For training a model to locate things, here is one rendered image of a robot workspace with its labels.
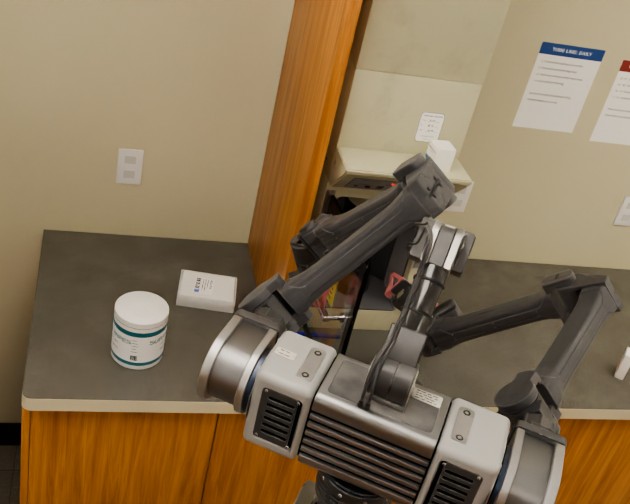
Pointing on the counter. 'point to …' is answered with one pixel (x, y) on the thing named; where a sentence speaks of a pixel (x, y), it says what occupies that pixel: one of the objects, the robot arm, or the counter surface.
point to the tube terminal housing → (391, 135)
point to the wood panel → (300, 129)
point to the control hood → (381, 167)
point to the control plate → (370, 184)
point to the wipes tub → (139, 329)
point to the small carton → (441, 154)
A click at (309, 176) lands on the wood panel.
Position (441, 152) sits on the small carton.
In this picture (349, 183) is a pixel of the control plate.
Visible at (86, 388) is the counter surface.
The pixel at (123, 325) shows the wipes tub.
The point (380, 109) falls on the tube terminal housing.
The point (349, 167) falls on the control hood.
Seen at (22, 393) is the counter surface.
